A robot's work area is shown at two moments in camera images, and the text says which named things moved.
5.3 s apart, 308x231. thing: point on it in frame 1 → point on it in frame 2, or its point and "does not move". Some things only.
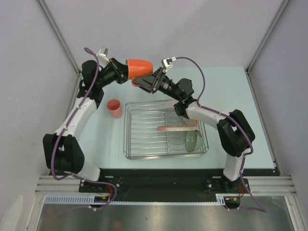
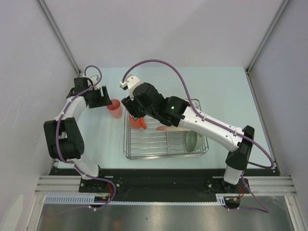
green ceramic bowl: [193, 141] does not move
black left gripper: [121, 70] → [103, 101]
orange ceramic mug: [138, 68] → [139, 123]
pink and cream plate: [176, 128] does not move
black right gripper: [147, 83] → [130, 106]
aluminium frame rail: [258, 185] does not move
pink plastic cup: [114, 106] does not move
